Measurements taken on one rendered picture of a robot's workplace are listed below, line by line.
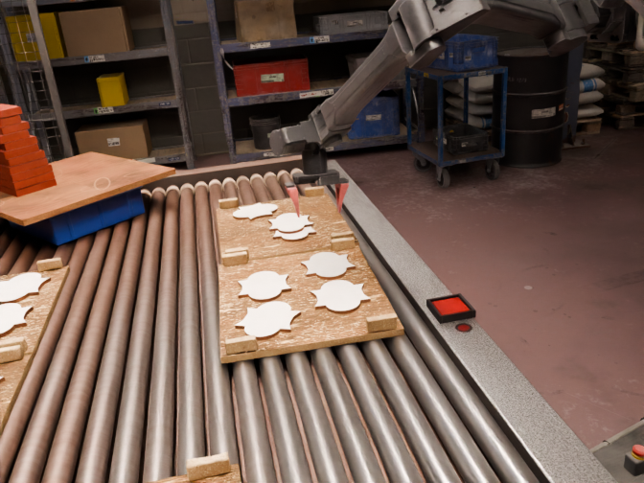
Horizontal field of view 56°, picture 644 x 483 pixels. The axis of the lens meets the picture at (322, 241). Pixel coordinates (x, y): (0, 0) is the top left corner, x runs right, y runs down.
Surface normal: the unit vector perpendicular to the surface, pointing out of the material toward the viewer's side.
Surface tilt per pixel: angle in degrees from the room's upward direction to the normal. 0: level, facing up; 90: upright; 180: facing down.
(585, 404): 0
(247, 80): 90
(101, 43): 90
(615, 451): 0
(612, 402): 0
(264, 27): 86
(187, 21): 90
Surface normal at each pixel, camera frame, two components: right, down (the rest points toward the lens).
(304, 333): -0.08, -0.91
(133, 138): 0.15, 0.38
